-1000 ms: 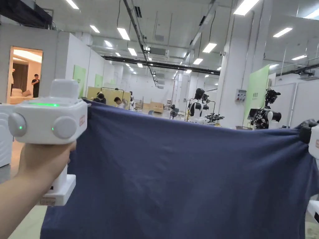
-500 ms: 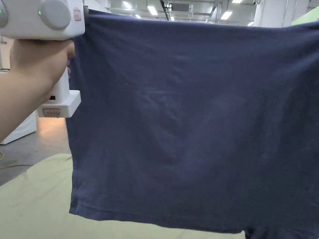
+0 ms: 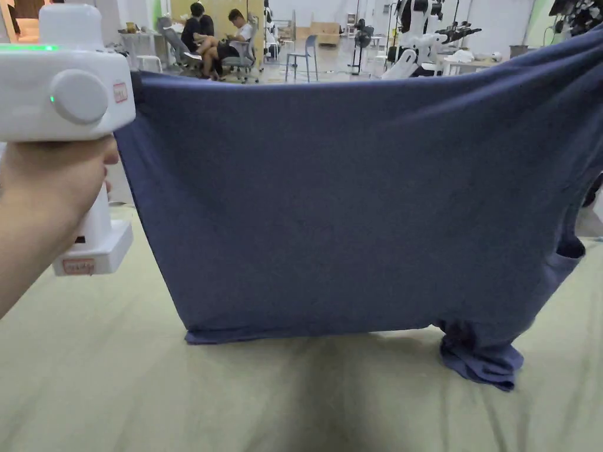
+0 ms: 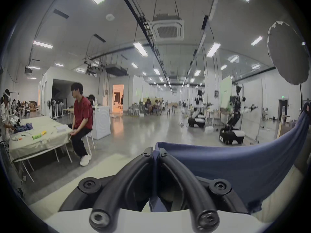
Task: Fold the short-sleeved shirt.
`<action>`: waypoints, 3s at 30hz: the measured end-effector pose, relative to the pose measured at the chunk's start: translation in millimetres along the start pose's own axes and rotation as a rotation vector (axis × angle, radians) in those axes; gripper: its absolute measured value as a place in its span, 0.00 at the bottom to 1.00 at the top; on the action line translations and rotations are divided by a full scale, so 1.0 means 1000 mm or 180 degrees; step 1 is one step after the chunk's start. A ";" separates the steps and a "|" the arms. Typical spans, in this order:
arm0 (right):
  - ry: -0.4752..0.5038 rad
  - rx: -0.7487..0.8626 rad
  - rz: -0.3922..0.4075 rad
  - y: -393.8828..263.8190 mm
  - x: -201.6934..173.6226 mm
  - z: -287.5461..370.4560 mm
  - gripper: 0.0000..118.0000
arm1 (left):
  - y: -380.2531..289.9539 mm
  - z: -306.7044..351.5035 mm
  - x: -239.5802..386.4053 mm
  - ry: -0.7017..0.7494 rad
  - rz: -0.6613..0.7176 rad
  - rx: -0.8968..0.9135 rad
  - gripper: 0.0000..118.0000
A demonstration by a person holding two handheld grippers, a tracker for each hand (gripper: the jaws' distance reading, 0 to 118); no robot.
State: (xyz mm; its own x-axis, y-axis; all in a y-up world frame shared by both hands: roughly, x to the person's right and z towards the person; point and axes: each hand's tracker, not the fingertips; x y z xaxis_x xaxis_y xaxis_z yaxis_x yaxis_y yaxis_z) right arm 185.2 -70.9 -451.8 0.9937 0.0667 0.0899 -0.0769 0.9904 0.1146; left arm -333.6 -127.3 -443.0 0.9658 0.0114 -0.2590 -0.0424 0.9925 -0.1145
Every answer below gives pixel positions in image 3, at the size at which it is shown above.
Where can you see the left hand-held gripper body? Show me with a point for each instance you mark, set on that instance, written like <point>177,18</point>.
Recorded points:
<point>70,101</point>

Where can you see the dark blue shirt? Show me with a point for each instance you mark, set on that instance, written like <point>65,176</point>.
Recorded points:
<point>348,202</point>

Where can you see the person's left forearm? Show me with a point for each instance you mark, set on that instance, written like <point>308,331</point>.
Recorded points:
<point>21,263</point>

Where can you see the person's left hand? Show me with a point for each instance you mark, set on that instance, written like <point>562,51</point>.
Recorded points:
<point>44,193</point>

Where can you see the cardboard carton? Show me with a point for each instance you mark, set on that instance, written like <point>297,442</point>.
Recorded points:
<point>325,32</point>

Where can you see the bed with pale green sheet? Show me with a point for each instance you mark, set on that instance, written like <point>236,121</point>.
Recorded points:
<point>141,376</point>

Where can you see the white humanoid robot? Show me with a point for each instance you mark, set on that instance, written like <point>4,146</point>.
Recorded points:
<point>421,40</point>

